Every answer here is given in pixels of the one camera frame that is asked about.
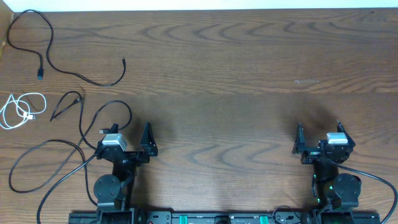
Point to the brown side panel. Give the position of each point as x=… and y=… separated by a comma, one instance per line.
x=6, y=17

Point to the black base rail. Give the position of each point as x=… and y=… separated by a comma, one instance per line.
x=285, y=216

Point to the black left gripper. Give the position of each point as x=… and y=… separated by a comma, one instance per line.
x=131, y=154

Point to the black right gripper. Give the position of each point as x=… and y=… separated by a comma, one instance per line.
x=310, y=155

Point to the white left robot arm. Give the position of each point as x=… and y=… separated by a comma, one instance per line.
x=114, y=190

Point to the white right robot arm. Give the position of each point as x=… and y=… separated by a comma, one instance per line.
x=337, y=193

